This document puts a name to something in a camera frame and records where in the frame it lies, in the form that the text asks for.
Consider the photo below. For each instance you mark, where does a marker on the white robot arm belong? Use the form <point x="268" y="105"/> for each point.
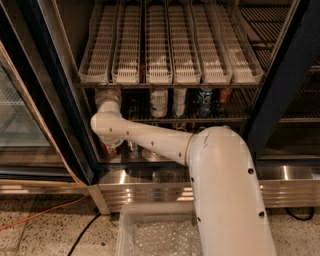
<point x="228" y="202"/>

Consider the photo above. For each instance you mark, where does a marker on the stainless fridge base grille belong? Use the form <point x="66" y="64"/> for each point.
<point x="281" y="186"/>

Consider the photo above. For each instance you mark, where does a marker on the red can shelf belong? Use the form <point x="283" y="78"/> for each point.
<point x="225" y="95"/>
<point x="110" y="151"/>

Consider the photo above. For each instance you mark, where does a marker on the white slim can middle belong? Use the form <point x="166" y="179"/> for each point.
<point x="179" y="101"/>

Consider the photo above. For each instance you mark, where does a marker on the dark fridge centre post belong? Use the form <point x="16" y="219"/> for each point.
<point x="294" y="55"/>

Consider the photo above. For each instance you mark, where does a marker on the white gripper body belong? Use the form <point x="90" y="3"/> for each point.
<point x="107" y="96"/>

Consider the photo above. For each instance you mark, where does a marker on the red can bottom shelf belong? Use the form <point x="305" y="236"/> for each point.
<point x="110" y="151"/>

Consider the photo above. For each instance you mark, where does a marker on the blue can middle shelf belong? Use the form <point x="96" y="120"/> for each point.
<point x="203" y="103"/>

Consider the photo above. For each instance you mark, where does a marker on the white can middle shelf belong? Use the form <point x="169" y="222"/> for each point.
<point x="158" y="103"/>

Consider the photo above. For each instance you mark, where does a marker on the white shelf tray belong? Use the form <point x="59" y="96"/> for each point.
<point x="157" y="52"/>
<point x="214" y="62"/>
<point x="95" y="64"/>
<point x="243" y="61"/>
<point x="126" y="60"/>
<point x="184" y="56"/>

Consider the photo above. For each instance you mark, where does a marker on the clear plastic bin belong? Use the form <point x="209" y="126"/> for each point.
<point x="158" y="229"/>

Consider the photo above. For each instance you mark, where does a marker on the middle wire shelf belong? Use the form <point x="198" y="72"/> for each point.
<point x="135" y="106"/>

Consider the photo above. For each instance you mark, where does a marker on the glass fridge door left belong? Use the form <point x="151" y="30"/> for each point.
<point x="30" y="160"/>

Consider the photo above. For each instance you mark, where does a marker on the red can middle shelf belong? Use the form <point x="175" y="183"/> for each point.
<point x="225" y="95"/>

